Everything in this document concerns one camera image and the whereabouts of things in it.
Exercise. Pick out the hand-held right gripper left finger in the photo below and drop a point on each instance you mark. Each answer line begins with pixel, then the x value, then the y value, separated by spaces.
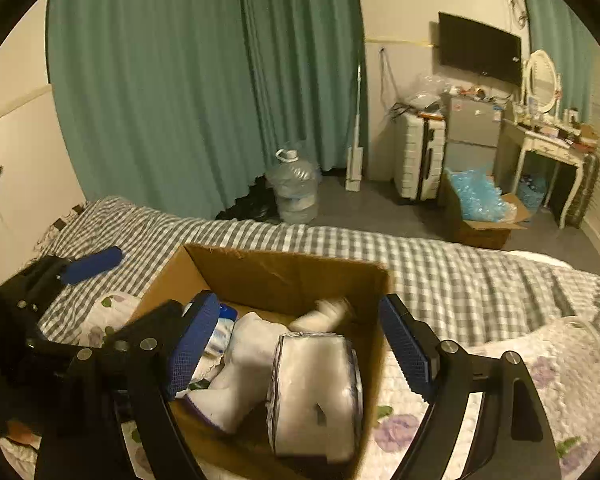
pixel 194 347

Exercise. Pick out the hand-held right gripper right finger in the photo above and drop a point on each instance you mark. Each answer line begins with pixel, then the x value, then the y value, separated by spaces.
pixel 406 347

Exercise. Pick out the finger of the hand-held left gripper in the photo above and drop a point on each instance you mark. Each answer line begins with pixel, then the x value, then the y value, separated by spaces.
pixel 92 265
pixel 50 342

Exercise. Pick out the white plush toy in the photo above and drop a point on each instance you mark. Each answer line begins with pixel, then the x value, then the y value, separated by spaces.
pixel 240 360

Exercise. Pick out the white tissue pack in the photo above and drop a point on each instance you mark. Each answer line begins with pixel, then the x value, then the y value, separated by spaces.
pixel 315 390

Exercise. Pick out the brown cardboard box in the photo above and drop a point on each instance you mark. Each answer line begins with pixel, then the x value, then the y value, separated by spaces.
pixel 280 280

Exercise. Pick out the blue white wipes pack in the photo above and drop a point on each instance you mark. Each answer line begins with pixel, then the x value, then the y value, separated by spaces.
pixel 222 332

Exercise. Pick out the patterned pillow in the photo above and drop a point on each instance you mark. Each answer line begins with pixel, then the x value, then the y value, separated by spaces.
pixel 60 227

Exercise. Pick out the grey checked blanket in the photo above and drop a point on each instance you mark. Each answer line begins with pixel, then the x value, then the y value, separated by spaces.
pixel 430 265

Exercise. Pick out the white rolled sock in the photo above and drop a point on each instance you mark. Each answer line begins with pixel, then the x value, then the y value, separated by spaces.
pixel 325 314

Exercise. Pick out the open cardboard box of bottles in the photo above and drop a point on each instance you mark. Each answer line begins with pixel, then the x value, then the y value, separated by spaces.
pixel 480 232

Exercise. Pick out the black bag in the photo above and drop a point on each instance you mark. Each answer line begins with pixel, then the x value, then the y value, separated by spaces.
pixel 250 202

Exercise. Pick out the pile of blue plastic bottles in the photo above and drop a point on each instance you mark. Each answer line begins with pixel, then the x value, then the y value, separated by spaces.
pixel 475 195

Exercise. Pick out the clear large water jug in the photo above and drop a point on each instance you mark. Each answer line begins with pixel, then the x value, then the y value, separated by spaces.
pixel 295 190

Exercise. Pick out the white suitcase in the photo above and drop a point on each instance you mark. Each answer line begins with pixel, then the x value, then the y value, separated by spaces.
pixel 420 160

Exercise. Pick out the white flat mop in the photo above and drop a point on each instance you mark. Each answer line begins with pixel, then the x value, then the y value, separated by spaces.
pixel 355 160

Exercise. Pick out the wide green curtain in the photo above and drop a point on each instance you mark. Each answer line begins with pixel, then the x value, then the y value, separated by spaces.
pixel 150 75

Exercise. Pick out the grey mini fridge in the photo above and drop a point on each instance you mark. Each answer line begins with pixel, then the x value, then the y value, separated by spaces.
pixel 472 130

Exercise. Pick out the dark striped stool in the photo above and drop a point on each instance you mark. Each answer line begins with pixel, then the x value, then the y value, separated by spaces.
pixel 582 190

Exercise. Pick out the white vanity desk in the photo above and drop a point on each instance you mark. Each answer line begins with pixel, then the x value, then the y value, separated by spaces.
pixel 540 140

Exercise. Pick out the clear plastic bags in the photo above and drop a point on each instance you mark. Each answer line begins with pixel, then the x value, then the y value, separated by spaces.
pixel 427 90

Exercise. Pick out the narrow green curtain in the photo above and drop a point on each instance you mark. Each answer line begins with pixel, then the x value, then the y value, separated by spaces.
pixel 300 60

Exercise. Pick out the white oval vanity mirror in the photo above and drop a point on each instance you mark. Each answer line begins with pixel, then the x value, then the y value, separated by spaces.
pixel 541 79

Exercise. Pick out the green curtain beside mirror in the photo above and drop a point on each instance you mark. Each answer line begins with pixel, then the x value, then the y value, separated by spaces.
pixel 560 25

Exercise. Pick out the black wall television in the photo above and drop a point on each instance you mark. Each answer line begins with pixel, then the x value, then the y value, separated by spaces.
pixel 480 47

